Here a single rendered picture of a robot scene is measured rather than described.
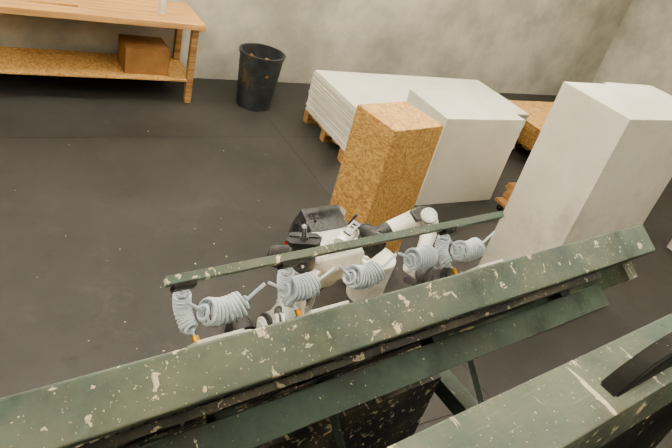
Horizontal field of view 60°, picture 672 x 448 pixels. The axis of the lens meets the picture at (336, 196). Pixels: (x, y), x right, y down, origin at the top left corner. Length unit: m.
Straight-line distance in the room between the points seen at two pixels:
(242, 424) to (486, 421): 0.67
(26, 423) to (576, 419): 0.81
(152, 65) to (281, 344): 5.60
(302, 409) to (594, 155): 3.35
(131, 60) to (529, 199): 4.17
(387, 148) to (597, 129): 1.43
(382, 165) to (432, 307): 2.78
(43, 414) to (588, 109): 3.95
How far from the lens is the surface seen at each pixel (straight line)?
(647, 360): 1.04
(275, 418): 1.40
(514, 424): 0.85
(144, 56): 6.57
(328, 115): 6.39
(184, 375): 1.12
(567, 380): 0.97
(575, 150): 4.50
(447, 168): 5.79
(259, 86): 6.72
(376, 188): 4.22
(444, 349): 1.70
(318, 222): 2.55
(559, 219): 4.61
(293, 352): 1.21
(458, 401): 2.90
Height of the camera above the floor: 2.77
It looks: 30 degrees down
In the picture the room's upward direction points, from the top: 16 degrees clockwise
